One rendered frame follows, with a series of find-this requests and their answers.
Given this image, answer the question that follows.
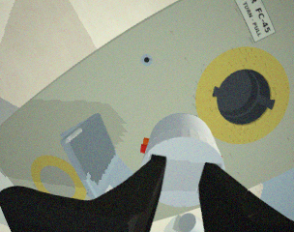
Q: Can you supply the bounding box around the grey cylinder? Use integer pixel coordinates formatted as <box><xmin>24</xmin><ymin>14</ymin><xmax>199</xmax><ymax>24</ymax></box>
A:
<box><xmin>140</xmin><ymin>113</ymin><xmax>225</xmax><ymax>208</ymax></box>

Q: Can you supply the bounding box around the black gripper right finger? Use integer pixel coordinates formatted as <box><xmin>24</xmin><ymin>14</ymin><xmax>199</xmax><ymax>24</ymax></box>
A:
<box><xmin>198</xmin><ymin>162</ymin><xmax>294</xmax><ymax>232</ymax></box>

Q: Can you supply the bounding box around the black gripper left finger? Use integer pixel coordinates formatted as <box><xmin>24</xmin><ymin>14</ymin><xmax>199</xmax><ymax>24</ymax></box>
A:
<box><xmin>0</xmin><ymin>155</ymin><xmax>166</xmax><ymax>232</ymax></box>

